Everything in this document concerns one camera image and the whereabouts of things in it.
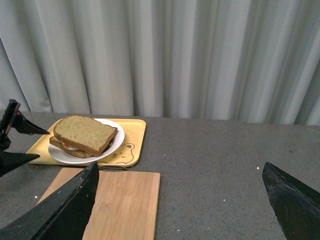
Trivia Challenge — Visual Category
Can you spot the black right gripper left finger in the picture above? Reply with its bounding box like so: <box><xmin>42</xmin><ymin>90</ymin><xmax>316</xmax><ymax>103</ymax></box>
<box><xmin>0</xmin><ymin>162</ymin><xmax>99</xmax><ymax>240</ymax></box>

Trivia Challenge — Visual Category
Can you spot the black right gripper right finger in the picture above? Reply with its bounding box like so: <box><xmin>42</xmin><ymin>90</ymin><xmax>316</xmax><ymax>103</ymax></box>
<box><xmin>262</xmin><ymin>162</ymin><xmax>320</xmax><ymax>240</ymax></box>

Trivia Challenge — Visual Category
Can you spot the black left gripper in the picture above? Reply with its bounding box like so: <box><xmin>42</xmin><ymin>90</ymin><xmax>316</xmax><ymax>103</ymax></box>
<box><xmin>0</xmin><ymin>99</ymin><xmax>50</xmax><ymax>177</ymax></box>

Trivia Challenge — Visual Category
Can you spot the white round plate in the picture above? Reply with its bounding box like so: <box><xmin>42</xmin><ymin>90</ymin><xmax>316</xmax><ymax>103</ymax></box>
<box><xmin>48</xmin><ymin>118</ymin><xmax>125</xmax><ymax>165</ymax></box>

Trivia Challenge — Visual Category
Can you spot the bread slice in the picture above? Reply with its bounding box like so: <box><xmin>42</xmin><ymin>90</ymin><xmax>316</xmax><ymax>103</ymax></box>
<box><xmin>53</xmin><ymin>115</ymin><xmax>118</xmax><ymax>157</ymax></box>
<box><xmin>49</xmin><ymin>135</ymin><xmax>113</xmax><ymax>159</ymax></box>

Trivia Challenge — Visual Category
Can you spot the fake fried egg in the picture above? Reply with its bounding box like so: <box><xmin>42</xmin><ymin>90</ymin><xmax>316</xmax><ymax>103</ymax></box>
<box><xmin>60</xmin><ymin>141</ymin><xmax>80</xmax><ymax>151</ymax></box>

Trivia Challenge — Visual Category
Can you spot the yellow bear tray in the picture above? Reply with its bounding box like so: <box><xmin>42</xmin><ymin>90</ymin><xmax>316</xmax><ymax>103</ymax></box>
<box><xmin>27</xmin><ymin>118</ymin><xmax>147</xmax><ymax>167</ymax></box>

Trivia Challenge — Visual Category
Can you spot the grey curtain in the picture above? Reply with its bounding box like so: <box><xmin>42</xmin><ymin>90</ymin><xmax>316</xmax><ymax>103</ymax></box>
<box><xmin>0</xmin><ymin>0</ymin><xmax>320</xmax><ymax>125</ymax></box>

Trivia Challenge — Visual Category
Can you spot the metal cutting board handle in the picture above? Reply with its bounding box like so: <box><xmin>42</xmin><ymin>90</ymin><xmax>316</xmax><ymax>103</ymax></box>
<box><xmin>98</xmin><ymin>166</ymin><xmax>129</xmax><ymax>172</ymax></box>

